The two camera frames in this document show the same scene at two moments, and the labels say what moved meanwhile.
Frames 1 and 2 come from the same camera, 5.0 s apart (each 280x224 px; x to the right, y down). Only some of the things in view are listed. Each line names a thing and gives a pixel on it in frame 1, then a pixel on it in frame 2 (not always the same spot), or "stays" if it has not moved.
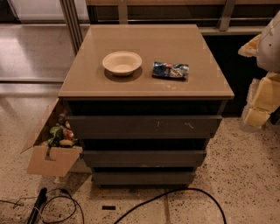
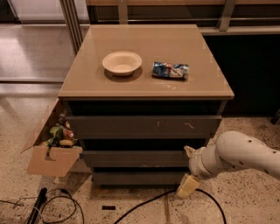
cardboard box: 49,159 stays
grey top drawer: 143,127 stays
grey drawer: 143,158 stays
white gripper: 269,49 -> 195,164
